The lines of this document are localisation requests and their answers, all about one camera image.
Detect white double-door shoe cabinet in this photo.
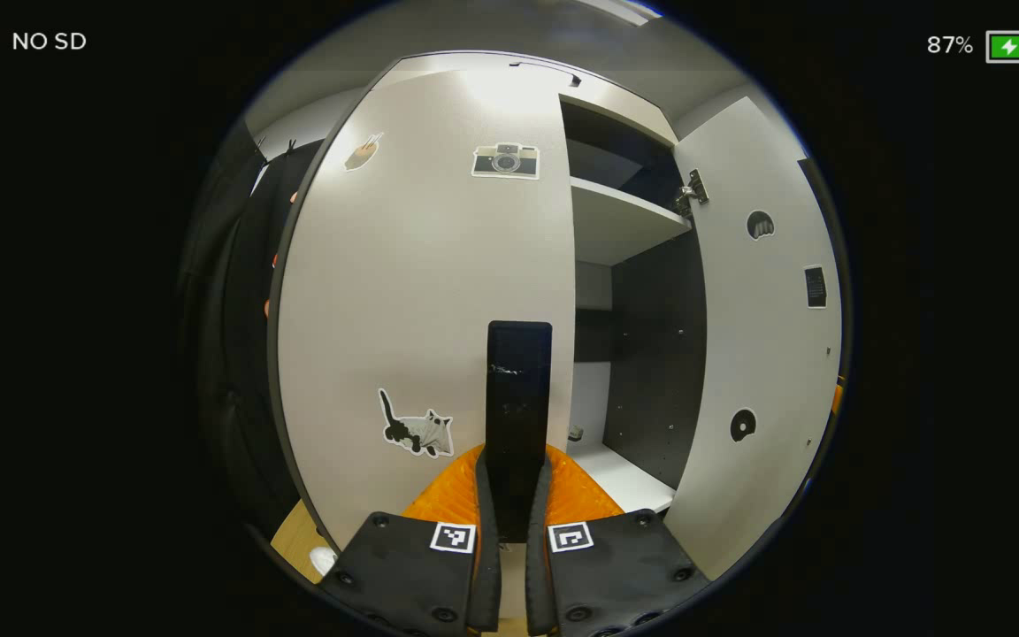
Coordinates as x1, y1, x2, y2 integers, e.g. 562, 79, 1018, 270
368, 49, 710, 516

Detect long ceiling light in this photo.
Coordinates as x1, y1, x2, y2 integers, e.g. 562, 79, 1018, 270
576, 0, 663, 26

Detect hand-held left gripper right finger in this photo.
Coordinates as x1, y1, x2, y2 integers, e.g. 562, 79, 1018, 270
525, 444, 711, 637

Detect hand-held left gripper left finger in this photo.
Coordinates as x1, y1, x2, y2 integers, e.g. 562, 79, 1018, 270
318, 444, 503, 637

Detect white shoe cabinet door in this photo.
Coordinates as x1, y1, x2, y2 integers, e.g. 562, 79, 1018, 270
267, 66, 578, 554
664, 96, 844, 581

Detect black backdrop cloth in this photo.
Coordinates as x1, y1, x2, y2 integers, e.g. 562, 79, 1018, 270
180, 124, 325, 536

